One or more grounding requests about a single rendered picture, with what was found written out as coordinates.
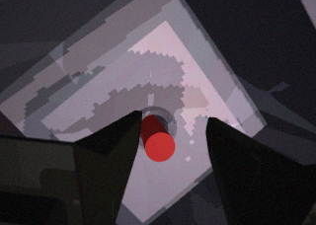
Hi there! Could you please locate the dark red peg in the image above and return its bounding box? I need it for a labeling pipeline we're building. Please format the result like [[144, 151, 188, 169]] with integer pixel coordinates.
[[140, 114, 176, 162]]

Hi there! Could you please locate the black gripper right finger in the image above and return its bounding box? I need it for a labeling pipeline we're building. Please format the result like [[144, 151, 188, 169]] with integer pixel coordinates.
[[205, 117, 316, 225]]

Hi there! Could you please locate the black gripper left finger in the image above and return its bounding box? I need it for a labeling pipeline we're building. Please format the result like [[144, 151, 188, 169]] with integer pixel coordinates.
[[0, 111, 142, 225]]

